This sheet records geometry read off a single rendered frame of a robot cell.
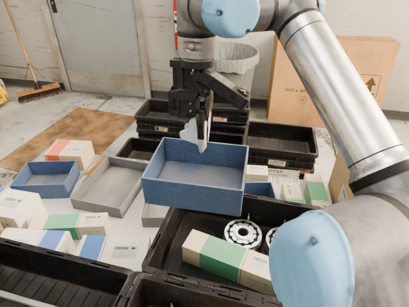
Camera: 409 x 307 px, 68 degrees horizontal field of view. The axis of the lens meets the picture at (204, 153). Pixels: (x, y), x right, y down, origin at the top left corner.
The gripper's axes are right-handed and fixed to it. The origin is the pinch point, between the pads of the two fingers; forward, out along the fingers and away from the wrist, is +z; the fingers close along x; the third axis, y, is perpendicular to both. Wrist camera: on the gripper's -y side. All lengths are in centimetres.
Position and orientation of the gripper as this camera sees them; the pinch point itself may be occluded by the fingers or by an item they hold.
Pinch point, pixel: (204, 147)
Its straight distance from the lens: 70.7
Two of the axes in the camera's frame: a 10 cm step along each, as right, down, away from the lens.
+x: -2.2, 4.9, -8.5
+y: -9.7, -1.3, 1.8
